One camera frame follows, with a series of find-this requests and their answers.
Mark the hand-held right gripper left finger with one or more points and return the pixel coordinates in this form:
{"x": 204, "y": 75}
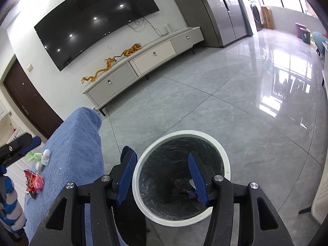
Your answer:
{"x": 125, "y": 176}

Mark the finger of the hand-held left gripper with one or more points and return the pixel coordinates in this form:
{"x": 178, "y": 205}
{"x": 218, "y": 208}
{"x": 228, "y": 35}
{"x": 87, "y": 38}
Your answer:
{"x": 33, "y": 142}

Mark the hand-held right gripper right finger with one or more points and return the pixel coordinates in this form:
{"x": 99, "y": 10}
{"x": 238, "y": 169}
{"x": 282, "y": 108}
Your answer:
{"x": 198, "y": 182}

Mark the green wrapper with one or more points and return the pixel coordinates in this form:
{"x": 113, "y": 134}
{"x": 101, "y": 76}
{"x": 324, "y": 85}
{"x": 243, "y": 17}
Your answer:
{"x": 33, "y": 156}

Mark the white translucent plastic bag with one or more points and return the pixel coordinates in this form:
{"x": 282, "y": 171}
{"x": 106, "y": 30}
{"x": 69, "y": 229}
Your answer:
{"x": 45, "y": 156}

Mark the white round trash bin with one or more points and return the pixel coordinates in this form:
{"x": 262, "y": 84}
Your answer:
{"x": 166, "y": 164}

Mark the red snack packet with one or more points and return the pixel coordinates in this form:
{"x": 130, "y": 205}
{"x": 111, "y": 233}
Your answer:
{"x": 34, "y": 182}

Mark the person's left forearm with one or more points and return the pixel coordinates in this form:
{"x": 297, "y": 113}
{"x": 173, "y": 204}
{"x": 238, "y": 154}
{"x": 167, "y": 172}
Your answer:
{"x": 11, "y": 205}

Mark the blue fuzzy blanket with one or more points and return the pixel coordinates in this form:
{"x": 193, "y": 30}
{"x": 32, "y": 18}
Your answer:
{"x": 76, "y": 146}

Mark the dark brown entrance door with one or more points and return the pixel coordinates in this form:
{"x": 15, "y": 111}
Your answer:
{"x": 28, "y": 94}

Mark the golden dragon figurine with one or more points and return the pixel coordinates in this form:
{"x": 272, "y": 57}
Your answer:
{"x": 110, "y": 61}
{"x": 96, "y": 74}

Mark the white low television cabinet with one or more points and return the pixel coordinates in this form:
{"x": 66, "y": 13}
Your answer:
{"x": 153, "y": 56}

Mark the golden tiger figurine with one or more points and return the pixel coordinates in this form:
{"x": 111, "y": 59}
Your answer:
{"x": 132, "y": 50}

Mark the white power strip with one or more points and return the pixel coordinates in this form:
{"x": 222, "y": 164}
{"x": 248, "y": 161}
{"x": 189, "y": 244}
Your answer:
{"x": 167, "y": 28}

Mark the grey double-door refrigerator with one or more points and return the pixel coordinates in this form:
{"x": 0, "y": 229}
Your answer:
{"x": 225, "y": 12}

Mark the brown cardboard box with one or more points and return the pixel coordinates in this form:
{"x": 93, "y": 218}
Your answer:
{"x": 267, "y": 18}

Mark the grey washing machine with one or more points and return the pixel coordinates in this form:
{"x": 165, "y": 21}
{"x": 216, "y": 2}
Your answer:
{"x": 256, "y": 12}

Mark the teal storage bin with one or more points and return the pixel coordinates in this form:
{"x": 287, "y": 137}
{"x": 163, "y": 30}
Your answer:
{"x": 306, "y": 36}

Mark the purple storage bin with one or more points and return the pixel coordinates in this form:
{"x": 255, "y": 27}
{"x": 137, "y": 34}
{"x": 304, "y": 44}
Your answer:
{"x": 299, "y": 29}

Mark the teal sofa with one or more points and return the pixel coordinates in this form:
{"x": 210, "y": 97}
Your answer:
{"x": 320, "y": 39}

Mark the white wall switch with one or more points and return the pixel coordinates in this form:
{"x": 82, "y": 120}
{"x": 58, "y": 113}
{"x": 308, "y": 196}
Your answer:
{"x": 30, "y": 68}

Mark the black wall television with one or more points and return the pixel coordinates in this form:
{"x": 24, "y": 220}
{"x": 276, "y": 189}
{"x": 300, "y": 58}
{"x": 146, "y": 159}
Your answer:
{"x": 97, "y": 18}

